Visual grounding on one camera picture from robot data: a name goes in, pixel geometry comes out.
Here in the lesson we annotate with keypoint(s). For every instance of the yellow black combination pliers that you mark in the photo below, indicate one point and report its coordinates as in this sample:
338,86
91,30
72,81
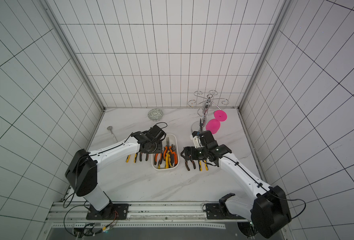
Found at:
203,165

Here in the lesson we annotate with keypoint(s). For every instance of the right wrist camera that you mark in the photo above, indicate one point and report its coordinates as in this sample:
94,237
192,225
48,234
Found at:
196,139

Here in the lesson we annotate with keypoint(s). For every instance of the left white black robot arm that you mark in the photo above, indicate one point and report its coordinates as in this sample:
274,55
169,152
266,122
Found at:
82,173

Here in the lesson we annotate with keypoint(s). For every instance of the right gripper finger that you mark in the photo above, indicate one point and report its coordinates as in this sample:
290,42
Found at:
187,158
188,150

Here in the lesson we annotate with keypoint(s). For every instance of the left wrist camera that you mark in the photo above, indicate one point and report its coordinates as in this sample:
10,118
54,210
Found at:
157,130

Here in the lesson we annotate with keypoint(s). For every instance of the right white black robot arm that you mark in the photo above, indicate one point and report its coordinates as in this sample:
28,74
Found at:
266,208

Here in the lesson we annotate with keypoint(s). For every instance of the chrome glass holder stand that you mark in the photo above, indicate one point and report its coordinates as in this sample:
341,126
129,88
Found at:
207,101

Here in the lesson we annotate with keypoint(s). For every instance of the small metal spoon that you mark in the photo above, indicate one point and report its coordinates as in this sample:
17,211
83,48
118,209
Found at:
110,128

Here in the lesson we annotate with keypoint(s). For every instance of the white plastic storage box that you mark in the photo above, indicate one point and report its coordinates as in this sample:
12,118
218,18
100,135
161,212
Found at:
173,140

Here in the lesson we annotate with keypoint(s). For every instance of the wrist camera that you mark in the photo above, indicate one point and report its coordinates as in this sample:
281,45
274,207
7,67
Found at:
196,139
157,130

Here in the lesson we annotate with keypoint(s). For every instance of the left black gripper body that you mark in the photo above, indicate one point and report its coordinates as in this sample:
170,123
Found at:
156,148

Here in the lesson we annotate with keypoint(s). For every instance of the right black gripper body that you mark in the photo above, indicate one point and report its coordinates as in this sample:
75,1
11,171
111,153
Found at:
193,152

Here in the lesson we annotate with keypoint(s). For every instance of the orange black pliers in box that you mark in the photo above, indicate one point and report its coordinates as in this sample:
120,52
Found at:
170,155

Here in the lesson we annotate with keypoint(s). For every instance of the pink wine glass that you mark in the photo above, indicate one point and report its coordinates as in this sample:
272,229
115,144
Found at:
214,124

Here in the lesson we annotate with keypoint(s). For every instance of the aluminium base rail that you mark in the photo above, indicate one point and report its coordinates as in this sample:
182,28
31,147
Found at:
79,216

